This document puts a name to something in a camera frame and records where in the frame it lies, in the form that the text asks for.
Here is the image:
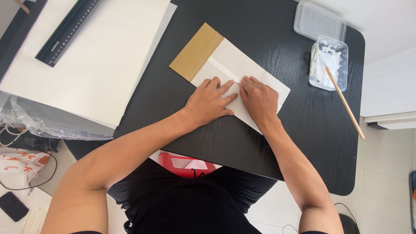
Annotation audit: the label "white cabinet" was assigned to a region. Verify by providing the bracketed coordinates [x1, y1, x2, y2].
[360, 45, 416, 130]

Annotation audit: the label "black round object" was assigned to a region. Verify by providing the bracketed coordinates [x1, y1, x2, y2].
[338, 213, 359, 234]

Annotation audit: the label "person's black clothes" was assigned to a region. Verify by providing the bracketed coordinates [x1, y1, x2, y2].
[70, 158, 329, 234]

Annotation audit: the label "person's right hand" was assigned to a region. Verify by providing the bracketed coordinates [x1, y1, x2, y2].
[240, 76, 281, 131]

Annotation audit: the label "person's left hand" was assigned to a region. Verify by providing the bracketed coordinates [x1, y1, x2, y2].
[184, 77, 239, 128]

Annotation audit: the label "clear plastic container lid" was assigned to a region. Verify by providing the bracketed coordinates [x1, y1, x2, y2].
[293, 0, 347, 42]

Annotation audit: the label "red plastic bin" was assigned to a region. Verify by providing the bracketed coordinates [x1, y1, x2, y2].
[158, 152, 217, 179]

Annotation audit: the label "white paper sheet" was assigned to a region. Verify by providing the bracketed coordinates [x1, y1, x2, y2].
[191, 38, 291, 135]

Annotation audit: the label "blue object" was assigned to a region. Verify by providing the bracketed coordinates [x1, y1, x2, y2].
[408, 171, 416, 234]

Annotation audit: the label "clear plastic wrapped package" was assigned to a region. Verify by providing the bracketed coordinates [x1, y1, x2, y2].
[0, 91, 115, 141]

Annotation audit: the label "clear container with white glue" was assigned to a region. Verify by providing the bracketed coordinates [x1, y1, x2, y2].
[309, 34, 348, 91]

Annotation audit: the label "white paper scrap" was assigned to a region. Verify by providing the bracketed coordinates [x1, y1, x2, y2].
[184, 159, 208, 170]

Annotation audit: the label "white bag with orange print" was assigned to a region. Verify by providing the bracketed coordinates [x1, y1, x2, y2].
[0, 146, 51, 182]

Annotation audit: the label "black metal ruler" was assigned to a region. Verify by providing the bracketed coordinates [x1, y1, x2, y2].
[35, 0, 102, 68]

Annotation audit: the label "long wooden stick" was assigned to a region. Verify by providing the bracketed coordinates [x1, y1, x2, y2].
[320, 58, 365, 140]

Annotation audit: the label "black phone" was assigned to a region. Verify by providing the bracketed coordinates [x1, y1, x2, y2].
[0, 191, 30, 222]

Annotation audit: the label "large white paper sheets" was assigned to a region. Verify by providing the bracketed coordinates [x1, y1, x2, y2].
[0, 0, 177, 130]

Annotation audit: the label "thin black cable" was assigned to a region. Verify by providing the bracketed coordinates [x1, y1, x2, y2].
[0, 151, 58, 191]

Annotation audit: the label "black bag with white cord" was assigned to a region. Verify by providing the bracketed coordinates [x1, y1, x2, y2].
[0, 126, 60, 153]

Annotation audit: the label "short wooden handle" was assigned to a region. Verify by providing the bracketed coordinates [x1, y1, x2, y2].
[14, 0, 31, 14]

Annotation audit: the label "stack of small white sheets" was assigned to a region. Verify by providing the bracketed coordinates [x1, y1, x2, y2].
[20, 187, 53, 234]

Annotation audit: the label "brown cardboard board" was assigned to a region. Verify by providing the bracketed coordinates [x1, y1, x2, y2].
[169, 22, 225, 82]

